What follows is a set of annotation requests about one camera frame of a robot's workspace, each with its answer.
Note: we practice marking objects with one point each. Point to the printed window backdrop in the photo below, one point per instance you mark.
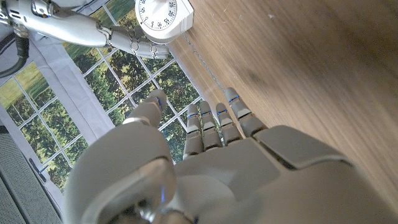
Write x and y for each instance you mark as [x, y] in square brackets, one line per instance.
[77, 99]

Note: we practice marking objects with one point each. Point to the white kitchen timer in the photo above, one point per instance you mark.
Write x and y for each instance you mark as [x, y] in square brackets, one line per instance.
[161, 18]

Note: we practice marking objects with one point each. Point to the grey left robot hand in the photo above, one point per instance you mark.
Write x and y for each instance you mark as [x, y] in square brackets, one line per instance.
[236, 177]

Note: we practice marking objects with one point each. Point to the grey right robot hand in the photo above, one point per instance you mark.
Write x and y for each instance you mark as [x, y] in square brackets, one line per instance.
[71, 28]

